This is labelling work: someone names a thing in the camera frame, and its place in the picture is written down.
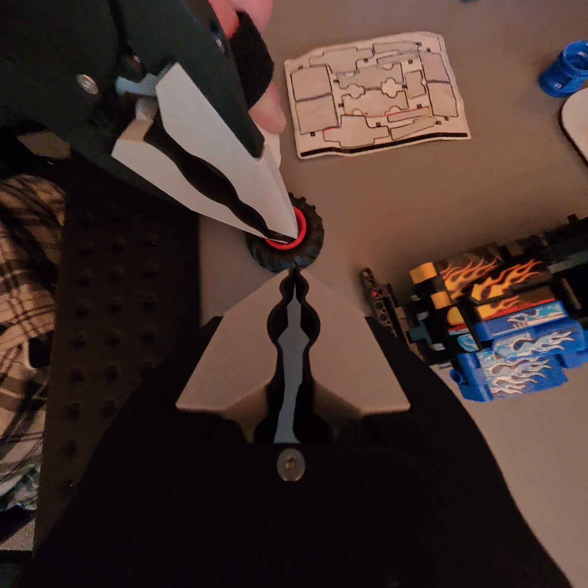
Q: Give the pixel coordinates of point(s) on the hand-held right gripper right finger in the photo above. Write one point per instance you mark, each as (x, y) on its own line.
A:
(363, 367)

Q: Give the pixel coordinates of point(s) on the small red wheel hub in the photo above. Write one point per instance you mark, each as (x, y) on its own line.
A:
(287, 243)

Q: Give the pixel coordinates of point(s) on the white sticker sheet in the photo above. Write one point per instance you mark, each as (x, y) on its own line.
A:
(377, 92)

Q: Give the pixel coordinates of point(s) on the blue wheel hub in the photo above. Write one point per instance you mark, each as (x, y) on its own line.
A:
(565, 69)

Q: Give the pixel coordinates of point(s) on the person's left hand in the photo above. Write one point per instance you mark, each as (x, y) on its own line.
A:
(243, 7)

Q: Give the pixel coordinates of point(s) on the person's plaid shirt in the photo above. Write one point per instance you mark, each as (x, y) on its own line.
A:
(23, 322)

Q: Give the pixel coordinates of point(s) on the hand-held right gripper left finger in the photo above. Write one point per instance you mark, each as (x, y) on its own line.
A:
(225, 367)

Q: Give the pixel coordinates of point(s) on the dark perforated panel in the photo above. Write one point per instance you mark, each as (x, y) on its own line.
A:
(119, 322)

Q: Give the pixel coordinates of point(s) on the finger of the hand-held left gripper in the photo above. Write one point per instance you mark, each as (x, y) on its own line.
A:
(175, 175)
(220, 129)

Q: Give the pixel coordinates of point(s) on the black rubber tire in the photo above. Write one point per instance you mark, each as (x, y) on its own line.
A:
(310, 246)

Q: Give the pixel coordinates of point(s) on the grey desk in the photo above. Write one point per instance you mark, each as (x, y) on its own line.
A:
(367, 211)

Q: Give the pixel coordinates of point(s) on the blue black brick truck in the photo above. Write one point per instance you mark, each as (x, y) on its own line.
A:
(496, 322)

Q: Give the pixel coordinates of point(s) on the white book stand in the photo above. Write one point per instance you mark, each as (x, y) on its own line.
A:
(579, 124)

